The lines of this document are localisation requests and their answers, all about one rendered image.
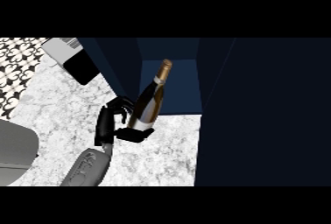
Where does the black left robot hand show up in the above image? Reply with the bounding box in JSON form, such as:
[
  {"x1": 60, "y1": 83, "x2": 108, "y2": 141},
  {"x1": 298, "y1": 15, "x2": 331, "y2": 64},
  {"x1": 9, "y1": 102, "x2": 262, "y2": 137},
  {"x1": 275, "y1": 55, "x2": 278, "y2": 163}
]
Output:
[{"x1": 95, "y1": 95, "x2": 156, "y2": 147}]

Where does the dark wine bottle gold neck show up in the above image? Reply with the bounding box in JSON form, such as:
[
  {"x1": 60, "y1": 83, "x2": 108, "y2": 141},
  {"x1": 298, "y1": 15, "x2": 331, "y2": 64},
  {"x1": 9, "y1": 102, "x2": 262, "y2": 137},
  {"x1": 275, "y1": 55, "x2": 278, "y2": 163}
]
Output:
[{"x1": 128, "y1": 59, "x2": 175, "y2": 132}]

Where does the dark blue cabinet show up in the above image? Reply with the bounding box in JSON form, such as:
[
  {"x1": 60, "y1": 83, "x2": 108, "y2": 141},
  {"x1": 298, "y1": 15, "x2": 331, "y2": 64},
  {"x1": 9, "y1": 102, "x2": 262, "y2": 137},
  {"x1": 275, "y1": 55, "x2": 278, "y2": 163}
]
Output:
[{"x1": 77, "y1": 38, "x2": 237, "y2": 116}]

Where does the dark blue cabinet door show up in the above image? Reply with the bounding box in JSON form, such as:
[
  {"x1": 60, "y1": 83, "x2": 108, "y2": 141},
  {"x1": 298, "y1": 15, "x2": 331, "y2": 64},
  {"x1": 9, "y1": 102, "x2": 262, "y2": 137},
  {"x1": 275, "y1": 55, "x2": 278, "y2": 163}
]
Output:
[{"x1": 193, "y1": 38, "x2": 331, "y2": 187}]

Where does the grey rounded object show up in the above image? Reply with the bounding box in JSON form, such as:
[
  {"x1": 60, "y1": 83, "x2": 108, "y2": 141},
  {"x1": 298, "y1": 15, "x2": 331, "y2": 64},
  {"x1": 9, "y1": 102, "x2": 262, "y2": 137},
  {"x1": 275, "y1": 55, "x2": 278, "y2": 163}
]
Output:
[{"x1": 0, "y1": 118, "x2": 41, "y2": 187}]

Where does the grey and black appliance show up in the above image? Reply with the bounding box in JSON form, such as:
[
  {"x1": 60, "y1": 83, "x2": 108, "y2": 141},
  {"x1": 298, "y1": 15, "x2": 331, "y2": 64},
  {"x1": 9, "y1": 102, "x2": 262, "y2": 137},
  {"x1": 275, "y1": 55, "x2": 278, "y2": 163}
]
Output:
[{"x1": 41, "y1": 38, "x2": 104, "y2": 87}]

